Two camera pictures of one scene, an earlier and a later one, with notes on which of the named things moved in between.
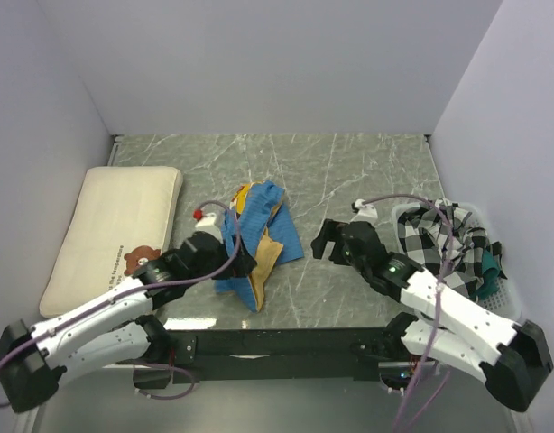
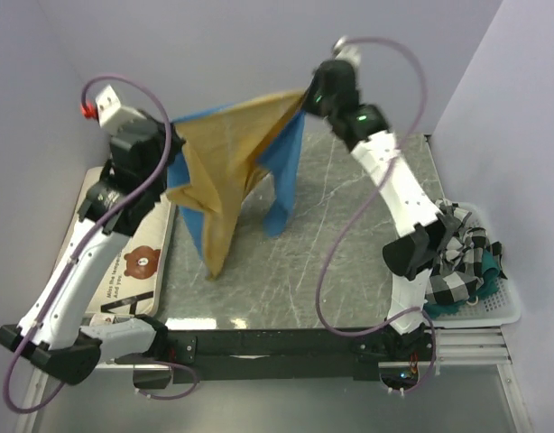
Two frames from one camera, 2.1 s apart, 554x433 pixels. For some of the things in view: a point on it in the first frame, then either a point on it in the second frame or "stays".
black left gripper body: (219, 259) -> (162, 135)
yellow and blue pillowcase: (258, 217) -> (224, 155)
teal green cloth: (491, 271) stays
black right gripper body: (356, 262) -> (315, 101)
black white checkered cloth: (440, 236) stays
